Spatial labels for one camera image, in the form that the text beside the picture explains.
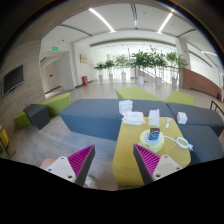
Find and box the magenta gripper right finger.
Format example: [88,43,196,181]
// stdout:
[133,144,182,185]

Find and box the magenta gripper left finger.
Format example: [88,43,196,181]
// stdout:
[46,145,95,186]

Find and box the white charger cable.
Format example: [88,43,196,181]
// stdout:
[162,134,194,152]

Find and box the round yellow charging dock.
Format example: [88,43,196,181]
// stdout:
[139,128,165,153]

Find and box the yellow table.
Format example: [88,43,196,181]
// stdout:
[112,117,191,186]

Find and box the small white adapter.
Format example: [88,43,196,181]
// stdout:
[165,118,171,128]

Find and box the white patterned packet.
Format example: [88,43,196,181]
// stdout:
[122,111,145,125]

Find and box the white cube box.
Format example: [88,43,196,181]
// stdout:
[177,112,187,124]

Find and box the grey sofa bench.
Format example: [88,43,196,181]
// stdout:
[59,98,175,142]

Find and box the grey sofa right section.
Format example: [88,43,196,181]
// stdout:
[168,103,224,165]

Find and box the dark grey cube stool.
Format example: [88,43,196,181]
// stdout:
[24,104,50,129]

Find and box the white box stack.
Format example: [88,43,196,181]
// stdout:
[119,100,133,115]

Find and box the green bench left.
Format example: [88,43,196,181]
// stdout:
[14,92,70,128]

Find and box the green bench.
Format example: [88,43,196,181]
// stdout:
[14,92,70,128]
[164,91,194,105]
[115,87,160,101]

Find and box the green bench rear right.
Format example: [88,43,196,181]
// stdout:
[164,91,194,105]

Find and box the green bench rear centre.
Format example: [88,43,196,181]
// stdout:
[115,87,160,101]

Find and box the yellow floor sign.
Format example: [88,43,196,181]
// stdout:
[0,129,14,157]

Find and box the red fire extinguisher box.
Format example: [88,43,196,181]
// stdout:
[82,76,88,85]

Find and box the potted plant far left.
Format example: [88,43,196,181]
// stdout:
[94,62,106,81]

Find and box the potted plant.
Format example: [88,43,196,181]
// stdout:
[131,51,153,85]
[166,52,187,88]
[94,62,106,81]

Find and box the potted plant centre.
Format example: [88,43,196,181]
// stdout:
[131,51,153,85]

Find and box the potted plant right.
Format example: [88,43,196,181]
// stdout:
[166,52,187,88]

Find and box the black chair frame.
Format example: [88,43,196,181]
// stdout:
[210,99,224,115]

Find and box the wall mounted black television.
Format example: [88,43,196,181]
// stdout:
[2,65,25,96]

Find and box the framed wall notice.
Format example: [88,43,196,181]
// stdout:
[80,54,88,63]

